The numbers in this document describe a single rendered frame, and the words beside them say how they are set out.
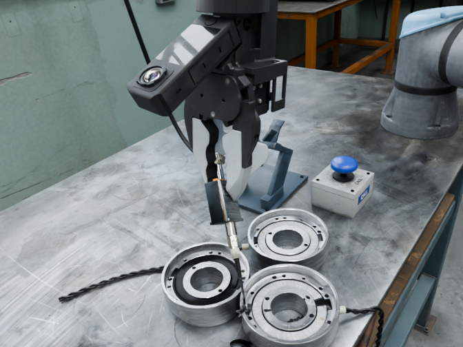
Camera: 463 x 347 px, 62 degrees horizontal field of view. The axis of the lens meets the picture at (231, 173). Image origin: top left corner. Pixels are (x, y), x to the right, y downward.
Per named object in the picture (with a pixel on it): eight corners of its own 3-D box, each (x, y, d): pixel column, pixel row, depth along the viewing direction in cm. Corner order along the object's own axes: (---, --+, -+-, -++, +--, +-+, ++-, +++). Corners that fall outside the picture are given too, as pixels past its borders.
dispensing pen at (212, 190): (224, 304, 41) (196, 153, 44) (239, 297, 44) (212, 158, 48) (243, 301, 40) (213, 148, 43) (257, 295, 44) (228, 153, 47)
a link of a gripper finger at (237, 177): (278, 191, 46) (275, 114, 42) (247, 211, 42) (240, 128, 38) (258, 185, 48) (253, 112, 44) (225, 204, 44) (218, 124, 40)
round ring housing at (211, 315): (151, 321, 45) (144, 297, 43) (188, 258, 53) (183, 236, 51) (236, 342, 42) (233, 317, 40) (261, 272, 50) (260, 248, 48)
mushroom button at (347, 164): (348, 197, 58) (351, 169, 55) (324, 189, 60) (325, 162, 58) (359, 185, 61) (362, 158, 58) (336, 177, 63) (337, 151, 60)
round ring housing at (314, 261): (320, 228, 56) (321, 206, 54) (334, 283, 48) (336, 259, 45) (249, 231, 57) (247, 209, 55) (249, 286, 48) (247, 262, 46)
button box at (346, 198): (353, 219, 57) (355, 193, 55) (311, 204, 62) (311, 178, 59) (375, 193, 63) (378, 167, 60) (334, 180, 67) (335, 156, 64)
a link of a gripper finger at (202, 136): (239, 179, 49) (248, 111, 45) (207, 195, 45) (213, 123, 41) (221, 169, 51) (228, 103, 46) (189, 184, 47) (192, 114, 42)
